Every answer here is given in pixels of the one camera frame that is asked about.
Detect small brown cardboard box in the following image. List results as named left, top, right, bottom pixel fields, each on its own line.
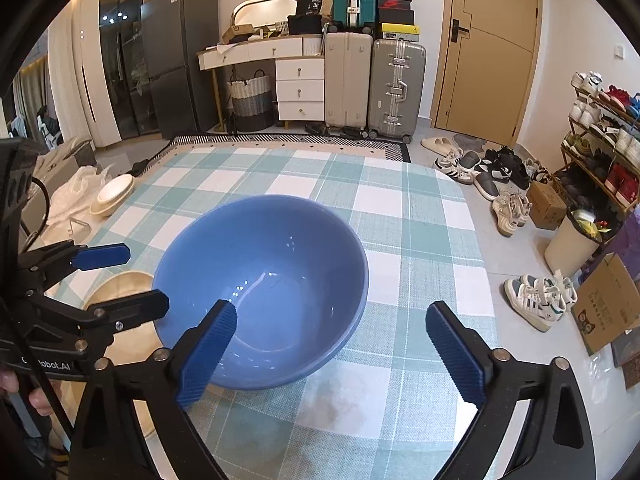
left=221, top=24, right=256, bottom=45

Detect tan wooden door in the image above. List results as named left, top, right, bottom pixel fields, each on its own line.
left=431, top=0, right=543, bottom=148

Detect black storage box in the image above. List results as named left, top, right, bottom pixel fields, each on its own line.
left=286, top=14, right=323, bottom=36

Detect black shoebox red logo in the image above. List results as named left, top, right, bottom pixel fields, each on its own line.
left=377, top=0, right=416, bottom=25

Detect wooden shoe rack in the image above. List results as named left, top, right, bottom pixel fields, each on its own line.
left=560, top=72, right=640, bottom=221

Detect plain cardboard box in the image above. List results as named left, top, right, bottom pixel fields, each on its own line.
left=527, top=180, right=568, bottom=231

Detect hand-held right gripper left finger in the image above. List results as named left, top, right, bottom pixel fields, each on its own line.
left=67, top=299, right=239, bottom=480

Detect dark glass cabinet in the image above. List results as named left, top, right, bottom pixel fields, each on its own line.
left=97, top=0, right=168, bottom=138

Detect printed cardboard box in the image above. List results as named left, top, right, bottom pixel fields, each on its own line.
left=570, top=252, right=640, bottom=356

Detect white curtain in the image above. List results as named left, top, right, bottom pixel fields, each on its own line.
left=47, top=0, right=123, bottom=148

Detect grey fridge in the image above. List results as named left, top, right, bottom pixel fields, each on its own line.
left=140, top=0, right=221, bottom=140

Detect white plastic bag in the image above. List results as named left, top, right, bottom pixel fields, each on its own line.
left=47, top=165, right=108, bottom=241

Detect stack of small beige plates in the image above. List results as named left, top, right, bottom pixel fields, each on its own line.
left=90, top=180, right=136, bottom=218

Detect patterned rug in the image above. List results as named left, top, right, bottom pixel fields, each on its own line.
left=165, top=135, right=413, bottom=163

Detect yellow black shoebox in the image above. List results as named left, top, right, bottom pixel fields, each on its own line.
left=378, top=22, right=420, bottom=42

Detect cream plate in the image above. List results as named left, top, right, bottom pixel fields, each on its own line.
left=81, top=269, right=173, bottom=441

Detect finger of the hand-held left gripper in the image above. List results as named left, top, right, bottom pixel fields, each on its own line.
left=17, top=240, right=131, bottom=288
left=20, top=289, right=171, bottom=341

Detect black cable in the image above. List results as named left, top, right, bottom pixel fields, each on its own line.
left=30, top=175, right=51, bottom=241

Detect clear phone stand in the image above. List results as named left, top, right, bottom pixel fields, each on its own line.
left=69, top=214, right=101, bottom=241

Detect purple bag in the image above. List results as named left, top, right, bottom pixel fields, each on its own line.
left=612, top=210, right=640, bottom=281

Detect person's left hand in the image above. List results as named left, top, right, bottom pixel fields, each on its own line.
left=29, top=377, right=63, bottom=413

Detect white drawer unit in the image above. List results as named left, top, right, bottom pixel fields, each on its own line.
left=275, top=55, right=327, bottom=122

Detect beige suitcase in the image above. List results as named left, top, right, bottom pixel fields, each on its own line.
left=324, top=30, right=375, bottom=136

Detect white small bowl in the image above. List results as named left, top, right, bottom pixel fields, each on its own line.
left=97, top=175, right=135, bottom=205

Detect white green sneaker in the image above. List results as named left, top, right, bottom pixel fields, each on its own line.
left=504, top=275, right=566, bottom=333
left=520, top=270, right=581, bottom=321

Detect white trash bin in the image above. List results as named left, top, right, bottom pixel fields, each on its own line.
left=544, top=207, right=608, bottom=278

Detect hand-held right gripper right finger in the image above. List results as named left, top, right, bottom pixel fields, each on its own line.
left=425, top=301, right=596, bottom=480

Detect scattered shoes group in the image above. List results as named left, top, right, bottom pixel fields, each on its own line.
left=420, top=132, right=553, bottom=238

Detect oval mirror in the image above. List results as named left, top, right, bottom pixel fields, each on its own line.
left=232, top=0, right=301, bottom=28

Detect rows of racked sneakers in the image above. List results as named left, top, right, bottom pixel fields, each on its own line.
left=570, top=71, right=640, bottom=206

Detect dark floor mat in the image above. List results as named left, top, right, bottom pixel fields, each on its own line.
left=612, top=330, right=640, bottom=391

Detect woven laundry basket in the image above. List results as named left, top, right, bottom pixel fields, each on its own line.
left=227, top=69, right=276, bottom=133

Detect white vanity desk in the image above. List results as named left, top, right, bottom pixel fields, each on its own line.
left=197, top=34, right=326, bottom=133

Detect silver suitcase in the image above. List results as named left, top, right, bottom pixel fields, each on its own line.
left=366, top=37, right=428, bottom=145

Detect grey sofa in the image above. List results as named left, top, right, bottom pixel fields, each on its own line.
left=30, top=135, right=98, bottom=196

